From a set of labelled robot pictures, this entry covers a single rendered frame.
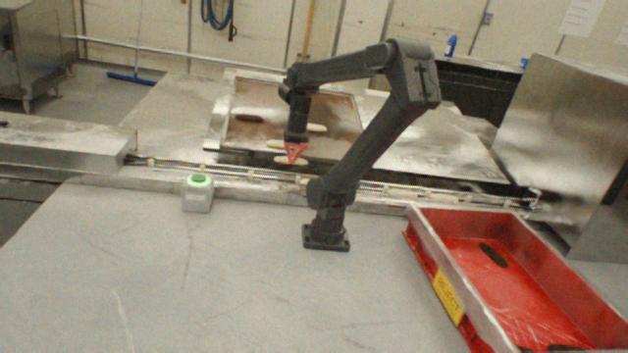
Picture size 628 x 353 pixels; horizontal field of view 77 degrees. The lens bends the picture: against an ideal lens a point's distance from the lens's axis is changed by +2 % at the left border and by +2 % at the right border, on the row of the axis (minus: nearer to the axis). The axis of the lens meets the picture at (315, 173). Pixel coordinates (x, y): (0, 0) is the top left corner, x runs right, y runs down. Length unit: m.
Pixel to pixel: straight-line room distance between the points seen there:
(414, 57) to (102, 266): 0.73
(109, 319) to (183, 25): 4.27
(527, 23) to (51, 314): 5.39
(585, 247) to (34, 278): 1.34
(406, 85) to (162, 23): 4.38
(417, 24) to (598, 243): 4.00
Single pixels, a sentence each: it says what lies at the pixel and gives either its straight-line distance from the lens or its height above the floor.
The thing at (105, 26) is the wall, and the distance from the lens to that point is 5.12.
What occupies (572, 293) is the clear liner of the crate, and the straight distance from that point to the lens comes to 1.10.
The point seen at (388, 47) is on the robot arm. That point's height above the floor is 1.33.
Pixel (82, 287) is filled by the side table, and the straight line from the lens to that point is 0.89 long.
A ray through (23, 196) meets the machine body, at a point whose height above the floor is 0.77.
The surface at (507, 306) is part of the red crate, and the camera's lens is 1.05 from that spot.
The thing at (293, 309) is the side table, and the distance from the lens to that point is 0.83.
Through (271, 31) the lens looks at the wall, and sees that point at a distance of 4.78.
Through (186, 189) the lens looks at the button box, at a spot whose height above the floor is 0.89.
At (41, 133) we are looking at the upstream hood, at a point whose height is 0.92.
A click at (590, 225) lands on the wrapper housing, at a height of 0.94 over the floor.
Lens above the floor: 1.42
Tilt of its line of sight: 27 degrees down
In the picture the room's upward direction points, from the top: 12 degrees clockwise
